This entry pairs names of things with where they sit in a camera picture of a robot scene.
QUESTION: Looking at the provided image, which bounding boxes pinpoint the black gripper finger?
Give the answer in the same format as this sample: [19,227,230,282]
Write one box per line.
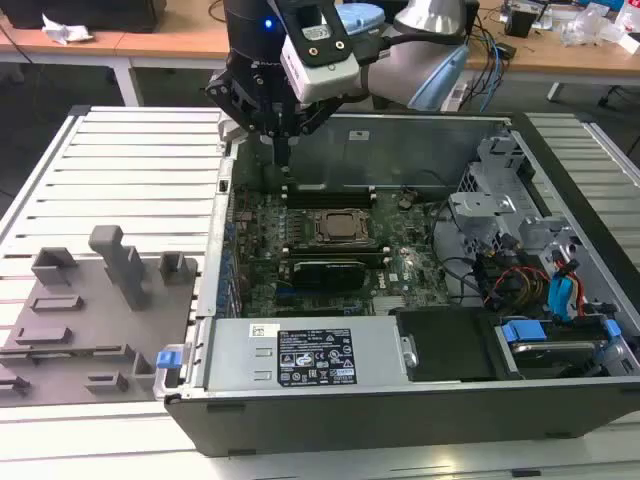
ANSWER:
[203,72,283,170]
[281,96,347,175]

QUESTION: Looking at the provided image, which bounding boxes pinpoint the black RAM slot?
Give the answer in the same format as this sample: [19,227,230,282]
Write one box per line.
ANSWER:
[282,194,377,210]
[281,243,393,256]
[281,253,394,267]

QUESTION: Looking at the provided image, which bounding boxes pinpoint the silver CPU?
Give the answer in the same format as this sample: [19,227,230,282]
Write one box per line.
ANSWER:
[323,212,370,237]

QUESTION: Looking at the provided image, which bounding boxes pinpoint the green motherboard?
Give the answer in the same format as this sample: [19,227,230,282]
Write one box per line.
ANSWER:
[227,187,451,319]

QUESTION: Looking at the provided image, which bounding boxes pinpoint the black graphics card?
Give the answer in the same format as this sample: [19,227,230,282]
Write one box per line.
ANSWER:
[291,259,366,290]

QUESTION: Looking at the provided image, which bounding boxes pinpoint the black equipment case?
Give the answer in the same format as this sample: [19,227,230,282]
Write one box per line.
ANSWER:
[7,0,169,34]

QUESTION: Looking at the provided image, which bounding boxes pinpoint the crumpled white paper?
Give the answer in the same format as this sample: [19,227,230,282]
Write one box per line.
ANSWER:
[41,13,95,47]

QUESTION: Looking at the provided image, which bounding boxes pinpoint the silver metal drive cage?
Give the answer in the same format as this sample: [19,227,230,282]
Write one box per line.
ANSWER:
[447,133,586,271]

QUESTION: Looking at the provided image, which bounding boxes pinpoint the silver chipset heatsink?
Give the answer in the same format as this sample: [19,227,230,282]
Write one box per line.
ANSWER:
[372,297,449,316]

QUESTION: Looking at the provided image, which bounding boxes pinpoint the small black box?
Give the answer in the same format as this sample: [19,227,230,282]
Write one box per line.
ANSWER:
[503,8,539,37]

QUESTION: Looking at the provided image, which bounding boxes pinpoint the silver power supply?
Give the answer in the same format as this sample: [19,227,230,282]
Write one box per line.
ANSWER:
[202,317,419,396]

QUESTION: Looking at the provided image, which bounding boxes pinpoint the black plastic cover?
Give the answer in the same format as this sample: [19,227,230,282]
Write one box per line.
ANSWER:
[392,307,526,384]

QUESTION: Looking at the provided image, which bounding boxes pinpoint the gray parts rack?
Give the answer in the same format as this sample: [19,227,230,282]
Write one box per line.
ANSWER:
[0,224,201,406]

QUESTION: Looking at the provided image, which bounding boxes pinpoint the clear plastic packaging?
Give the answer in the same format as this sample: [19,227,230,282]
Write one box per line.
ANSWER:
[559,2,640,51]

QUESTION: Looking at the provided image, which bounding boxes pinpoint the blue disk carrier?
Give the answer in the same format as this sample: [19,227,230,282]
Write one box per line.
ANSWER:
[501,319,620,351]

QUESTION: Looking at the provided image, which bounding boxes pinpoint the black open PC case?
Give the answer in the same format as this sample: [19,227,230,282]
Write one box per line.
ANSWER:
[162,110,640,457]

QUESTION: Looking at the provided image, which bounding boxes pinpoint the silver hard disk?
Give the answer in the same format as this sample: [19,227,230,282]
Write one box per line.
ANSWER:
[509,341,599,379]

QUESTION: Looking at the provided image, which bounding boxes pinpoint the gray case corner bracket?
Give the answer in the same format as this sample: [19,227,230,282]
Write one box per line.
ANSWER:
[219,117,242,144]

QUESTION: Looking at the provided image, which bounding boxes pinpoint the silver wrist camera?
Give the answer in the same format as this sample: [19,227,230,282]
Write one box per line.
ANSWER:
[278,34,362,104]

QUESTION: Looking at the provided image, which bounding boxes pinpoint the wooden desk with white frame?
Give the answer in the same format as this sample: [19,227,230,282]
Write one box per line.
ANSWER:
[464,0,640,104]
[0,0,231,109]

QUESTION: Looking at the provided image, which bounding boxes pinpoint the red yellow power wires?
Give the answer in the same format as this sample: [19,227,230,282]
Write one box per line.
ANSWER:
[492,266,549,307]

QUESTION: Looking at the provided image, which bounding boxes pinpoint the blue flat cable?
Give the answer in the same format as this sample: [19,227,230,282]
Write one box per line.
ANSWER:
[547,276,581,327]

